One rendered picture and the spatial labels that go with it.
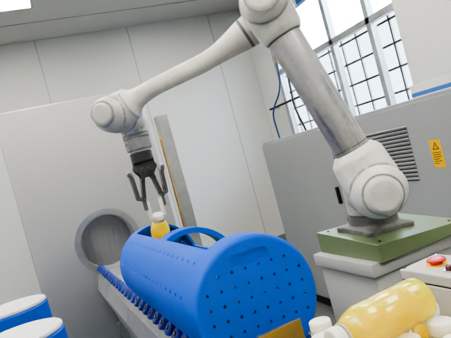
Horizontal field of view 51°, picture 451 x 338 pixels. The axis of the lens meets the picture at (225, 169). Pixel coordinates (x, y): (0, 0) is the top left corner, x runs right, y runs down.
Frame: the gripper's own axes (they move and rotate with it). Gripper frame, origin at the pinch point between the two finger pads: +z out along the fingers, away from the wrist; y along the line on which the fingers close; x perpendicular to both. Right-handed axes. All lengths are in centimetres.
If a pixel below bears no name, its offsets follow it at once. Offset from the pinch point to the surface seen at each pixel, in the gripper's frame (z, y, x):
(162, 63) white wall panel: -156, -164, -440
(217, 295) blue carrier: 16, 9, 68
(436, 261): 19, -28, 90
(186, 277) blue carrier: 12, 12, 60
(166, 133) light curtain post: -31, -33, -73
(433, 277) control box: 21, -24, 92
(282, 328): 25, 0, 74
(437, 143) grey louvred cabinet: 10, -151, -18
